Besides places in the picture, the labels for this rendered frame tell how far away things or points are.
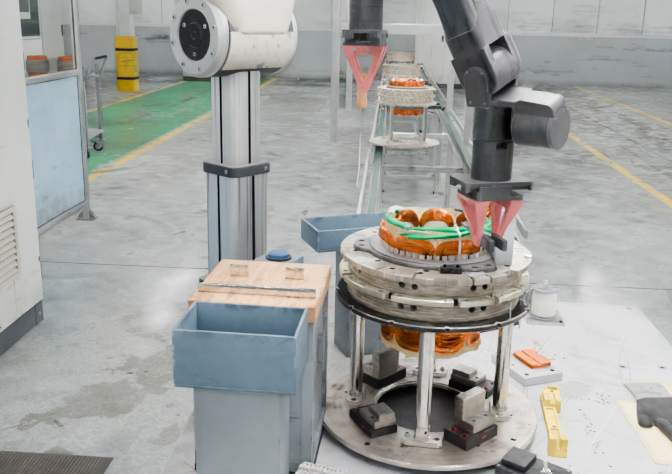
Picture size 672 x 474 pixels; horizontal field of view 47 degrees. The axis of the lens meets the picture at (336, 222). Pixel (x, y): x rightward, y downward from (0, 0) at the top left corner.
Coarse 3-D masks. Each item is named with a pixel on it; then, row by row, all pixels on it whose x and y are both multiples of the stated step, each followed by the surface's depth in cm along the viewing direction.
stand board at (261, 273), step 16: (224, 272) 125; (256, 272) 125; (272, 272) 125; (304, 272) 126; (320, 272) 126; (320, 288) 119; (256, 304) 112; (272, 304) 112; (288, 304) 112; (304, 304) 112; (320, 304) 116
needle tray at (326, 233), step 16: (304, 224) 157; (320, 224) 161; (336, 224) 162; (352, 224) 163; (368, 224) 165; (304, 240) 158; (320, 240) 150; (336, 240) 151; (336, 256) 162; (336, 272) 163; (336, 304) 165; (336, 320) 165; (368, 320) 160; (336, 336) 166; (368, 336) 161; (368, 352) 162
